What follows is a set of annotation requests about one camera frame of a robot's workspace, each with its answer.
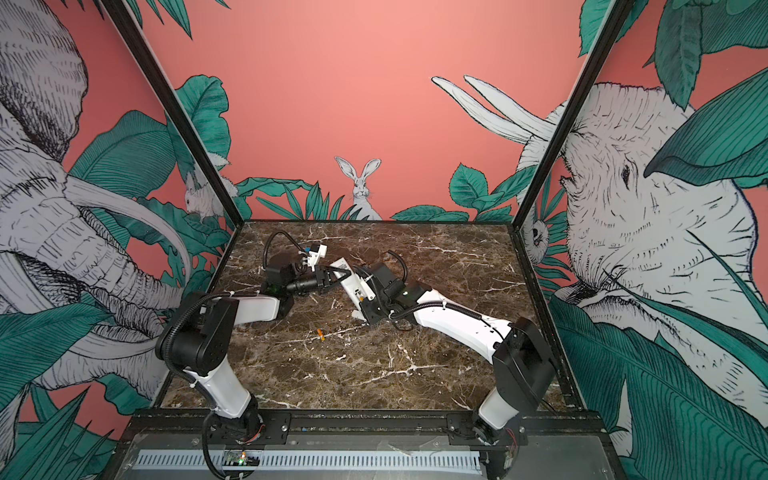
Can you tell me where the white remote control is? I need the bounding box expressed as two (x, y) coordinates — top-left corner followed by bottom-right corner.
(331, 258), (375, 322)

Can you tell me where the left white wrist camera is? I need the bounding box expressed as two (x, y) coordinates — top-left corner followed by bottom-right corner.
(303, 243), (327, 270)

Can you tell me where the left black camera cable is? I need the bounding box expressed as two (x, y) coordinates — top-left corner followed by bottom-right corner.
(262, 230), (307, 271)

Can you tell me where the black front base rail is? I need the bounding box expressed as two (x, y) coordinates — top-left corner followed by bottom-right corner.
(119, 409), (610, 449)

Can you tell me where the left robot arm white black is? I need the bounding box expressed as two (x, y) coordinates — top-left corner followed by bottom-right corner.
(155, 251), (353, 444)

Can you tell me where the right black camera cable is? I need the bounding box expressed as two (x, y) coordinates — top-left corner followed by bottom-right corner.
(383, 249), (410, 284)

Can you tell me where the left black frame post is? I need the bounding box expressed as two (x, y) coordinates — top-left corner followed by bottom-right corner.
(101, 0), (245, 228)

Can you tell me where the black camera cable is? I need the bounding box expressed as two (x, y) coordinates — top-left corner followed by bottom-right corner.
(262, 230), (307, 271)
(383, 249), (410, 284)

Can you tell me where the white slotted cable duct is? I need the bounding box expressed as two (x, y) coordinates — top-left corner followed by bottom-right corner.
(131, 449), (483, 474)

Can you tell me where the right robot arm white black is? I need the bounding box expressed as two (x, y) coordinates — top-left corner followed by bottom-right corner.
(341, 263), (557, 445)

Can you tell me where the right black frame post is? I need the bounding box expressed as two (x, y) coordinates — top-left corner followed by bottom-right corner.
(512, 0), (634, 232)

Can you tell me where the black frame post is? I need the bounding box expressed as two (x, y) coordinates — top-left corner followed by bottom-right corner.
(101, 0), (245, 228)
(512, 0), (634, 232)

